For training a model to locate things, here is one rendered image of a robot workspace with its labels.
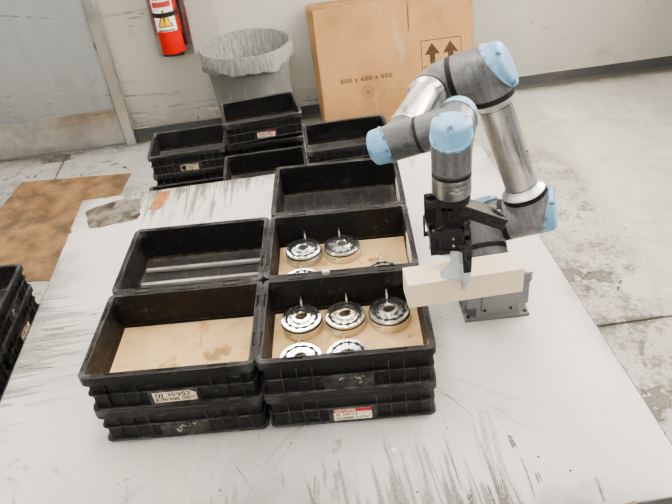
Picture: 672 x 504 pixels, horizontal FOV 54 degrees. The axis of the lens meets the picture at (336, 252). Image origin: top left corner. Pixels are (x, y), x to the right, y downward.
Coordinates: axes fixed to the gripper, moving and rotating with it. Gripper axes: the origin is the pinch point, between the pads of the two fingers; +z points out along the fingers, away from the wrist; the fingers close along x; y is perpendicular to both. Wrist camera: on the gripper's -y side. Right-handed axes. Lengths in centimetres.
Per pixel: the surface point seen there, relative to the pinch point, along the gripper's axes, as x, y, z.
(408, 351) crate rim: 3.8, 12.8, 16.0
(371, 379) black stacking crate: 2.5, 21.3, 24.2
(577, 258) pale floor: -133, -91, 110
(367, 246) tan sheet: -51, 15, 26
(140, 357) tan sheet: -18, 77, 25
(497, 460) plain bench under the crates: 18.2, -3.2, 38.9
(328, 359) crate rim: 2.4, 30.2, 16.1
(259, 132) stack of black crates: -203, 50, 56
